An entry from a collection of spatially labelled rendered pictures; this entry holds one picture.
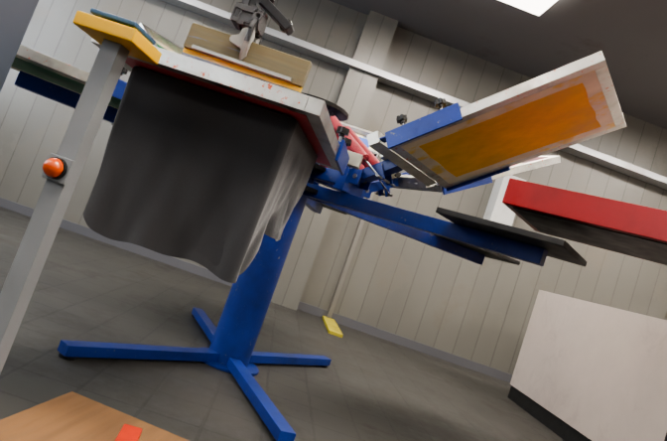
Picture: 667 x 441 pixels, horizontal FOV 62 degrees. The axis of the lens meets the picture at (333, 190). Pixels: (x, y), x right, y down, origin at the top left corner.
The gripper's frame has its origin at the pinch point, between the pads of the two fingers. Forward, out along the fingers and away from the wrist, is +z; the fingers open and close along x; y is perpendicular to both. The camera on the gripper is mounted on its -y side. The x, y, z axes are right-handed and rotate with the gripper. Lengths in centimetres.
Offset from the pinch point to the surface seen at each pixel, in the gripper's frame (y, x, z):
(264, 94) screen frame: -15.7, 24.0, 12.9
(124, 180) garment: 12.9, 14.1, 42.3
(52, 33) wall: 312, -342, -59
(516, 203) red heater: -90, -42, 6
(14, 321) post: 9, 42, 74
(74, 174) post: 10, 41, 44
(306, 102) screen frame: -25.5, 24.0, 11.6
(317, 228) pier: 11, -381, 31
